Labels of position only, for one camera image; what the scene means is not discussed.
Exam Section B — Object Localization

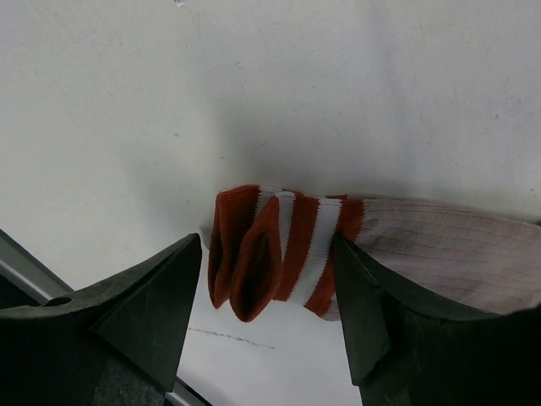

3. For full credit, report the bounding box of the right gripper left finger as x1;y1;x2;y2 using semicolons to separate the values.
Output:
0;232;203;406

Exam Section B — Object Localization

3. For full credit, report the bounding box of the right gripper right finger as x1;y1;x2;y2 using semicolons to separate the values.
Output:
332;236;540;405

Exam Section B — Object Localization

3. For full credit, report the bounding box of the taupe sock with red stripes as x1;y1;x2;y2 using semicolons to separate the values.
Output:
207;184;540;322

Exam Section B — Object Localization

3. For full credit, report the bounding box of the aluminium frame rail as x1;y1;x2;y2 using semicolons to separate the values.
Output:
0;228;212;406

